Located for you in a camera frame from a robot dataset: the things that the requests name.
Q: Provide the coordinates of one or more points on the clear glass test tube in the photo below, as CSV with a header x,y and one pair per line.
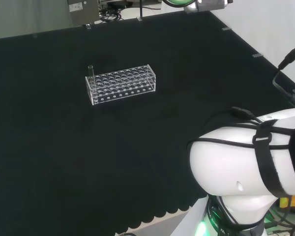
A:
x,y
91,73

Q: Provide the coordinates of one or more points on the clear plastic test tube rack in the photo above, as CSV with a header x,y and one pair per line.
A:
x,y
127,83

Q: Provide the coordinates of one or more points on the black bench cloth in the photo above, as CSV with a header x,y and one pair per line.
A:
x,y
64,147

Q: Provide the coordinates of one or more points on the clear cloth clip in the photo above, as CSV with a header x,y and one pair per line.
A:
x,y
139,18
88,26

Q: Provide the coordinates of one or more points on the black tripod pole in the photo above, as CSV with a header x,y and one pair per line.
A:
x,y
140,8

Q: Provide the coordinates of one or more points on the grey metal box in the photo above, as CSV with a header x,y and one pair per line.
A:
x,y
82,12

